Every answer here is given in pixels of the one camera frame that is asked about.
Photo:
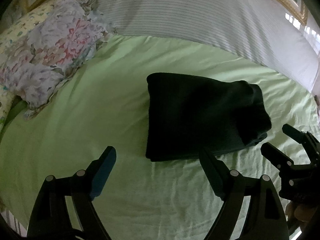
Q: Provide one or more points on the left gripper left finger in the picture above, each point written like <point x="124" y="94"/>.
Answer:
<point x="63" y="208"/>

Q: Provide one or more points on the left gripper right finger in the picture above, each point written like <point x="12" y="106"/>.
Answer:
<point x="264" y="218"/>

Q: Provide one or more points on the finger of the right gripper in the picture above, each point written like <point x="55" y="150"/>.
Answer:
<point x="277" y="158"/>
<point x="306" y="139"/>

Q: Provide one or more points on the black pants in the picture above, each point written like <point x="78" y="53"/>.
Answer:
<point x="192" y="115"/>

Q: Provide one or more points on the person's right hand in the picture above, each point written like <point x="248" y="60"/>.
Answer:
<point x="303" y="213"/>

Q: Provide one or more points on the light green bed sheet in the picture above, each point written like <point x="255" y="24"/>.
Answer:
<point x="106" y="104"/>

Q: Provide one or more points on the white striped headboard cushion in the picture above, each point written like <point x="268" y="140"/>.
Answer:
<point x="258" y="30"/>

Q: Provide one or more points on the yellow floral pillow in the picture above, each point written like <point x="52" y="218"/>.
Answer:
<point x="19" y="29"/>

